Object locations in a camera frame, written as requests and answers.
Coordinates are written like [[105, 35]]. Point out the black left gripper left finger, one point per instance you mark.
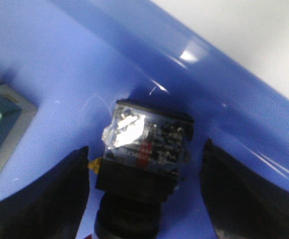
[[52, 206]]

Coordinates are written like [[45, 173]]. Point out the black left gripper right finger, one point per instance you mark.
[[240, 203]]

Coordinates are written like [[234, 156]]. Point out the red emergency stop button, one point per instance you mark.
[[145, 147]]

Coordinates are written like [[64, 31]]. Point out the green terminal block module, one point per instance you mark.
[[16, 115]]

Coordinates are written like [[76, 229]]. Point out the blue plastic tray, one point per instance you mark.
[[74, 59]]

